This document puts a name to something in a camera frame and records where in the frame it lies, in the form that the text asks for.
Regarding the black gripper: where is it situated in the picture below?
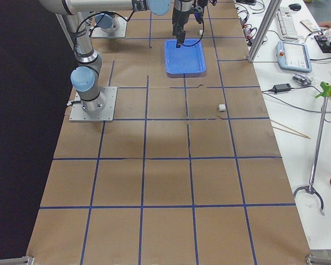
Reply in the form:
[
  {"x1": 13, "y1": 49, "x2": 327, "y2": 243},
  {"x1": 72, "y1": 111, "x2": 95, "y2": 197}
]
[{"x1": 172, "y1": 8, "x2": 188, "y2": 47}]

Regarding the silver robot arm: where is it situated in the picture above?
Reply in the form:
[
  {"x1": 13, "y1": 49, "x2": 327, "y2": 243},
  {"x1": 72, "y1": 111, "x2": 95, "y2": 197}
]
[
  {"x1": 95, "y1": 1, "x2": 193, "y2": 48},
  {"x1": 40, "y1": 1, "x2": 170, "y2": 114}
]

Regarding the white block near arm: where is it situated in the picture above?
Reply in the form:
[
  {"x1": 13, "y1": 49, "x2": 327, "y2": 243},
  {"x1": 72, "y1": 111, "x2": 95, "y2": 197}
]
[{"x1": 218, "y1": 104, "x2": 226, "y2": 112}]

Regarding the blue plastic tray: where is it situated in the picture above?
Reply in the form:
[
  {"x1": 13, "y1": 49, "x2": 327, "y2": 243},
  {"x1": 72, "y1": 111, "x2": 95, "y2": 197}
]
[{"x1": 163, "y1": 39, "x2": 206, "y2": 75}]

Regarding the white keyboard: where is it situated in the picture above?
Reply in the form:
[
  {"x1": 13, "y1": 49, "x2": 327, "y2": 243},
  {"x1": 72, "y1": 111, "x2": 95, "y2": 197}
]
[{"x1": 276, "y1": 7, "x2": 299, "y2": 41}]

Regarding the teach pendant with screen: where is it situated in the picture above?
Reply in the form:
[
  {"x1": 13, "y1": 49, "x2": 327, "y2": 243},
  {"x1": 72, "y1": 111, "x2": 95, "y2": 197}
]
[{"x1": 276, "y1": 41, "x2": 312, "y2": 73}]

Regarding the black power adapter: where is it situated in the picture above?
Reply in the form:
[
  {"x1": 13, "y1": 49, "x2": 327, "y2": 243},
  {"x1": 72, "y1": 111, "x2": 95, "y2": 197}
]
[{"x1": 272, "y1": 83, "x2": 292, "y2": 94}]

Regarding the black computer mouse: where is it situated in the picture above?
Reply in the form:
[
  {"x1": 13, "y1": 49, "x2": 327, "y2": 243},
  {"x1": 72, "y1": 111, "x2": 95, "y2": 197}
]
[{"x1": 288, "y1": 3, "x2": 301, "y2": 12}]

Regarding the person's hand at desk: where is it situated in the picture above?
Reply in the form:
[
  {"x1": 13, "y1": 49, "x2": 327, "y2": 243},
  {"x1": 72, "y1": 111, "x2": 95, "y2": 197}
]
[{"x1": 318, "y1": 21, "x2": 331, "y2": 28}]

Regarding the silver reacher grabber tool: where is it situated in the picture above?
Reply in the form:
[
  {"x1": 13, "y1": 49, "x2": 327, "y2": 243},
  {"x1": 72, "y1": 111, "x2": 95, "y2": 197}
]
[{"x1": 293, "y1": 81, "x2": 331, "y2": 216}]

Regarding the wooden chopstick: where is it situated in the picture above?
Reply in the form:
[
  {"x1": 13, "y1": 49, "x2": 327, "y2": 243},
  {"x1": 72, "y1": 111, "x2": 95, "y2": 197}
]
[{"x1": 270, "y1": 119, "x2": 311, "y2": 139}]

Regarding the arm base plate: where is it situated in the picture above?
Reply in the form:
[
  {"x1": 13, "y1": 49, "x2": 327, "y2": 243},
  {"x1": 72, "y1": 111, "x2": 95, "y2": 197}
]
[
  {"x1": 92, "y1": 16, "x2": 127, "y2": 39},
  {"x1": 69, "y1": 87, "x2": 118, "y2": 122}
]

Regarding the aluminium frame post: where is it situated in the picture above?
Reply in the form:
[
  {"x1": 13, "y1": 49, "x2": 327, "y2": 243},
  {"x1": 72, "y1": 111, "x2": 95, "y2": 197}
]
[{"x1": 247, "y1": 0, "x2": 281, "y2": 63}]

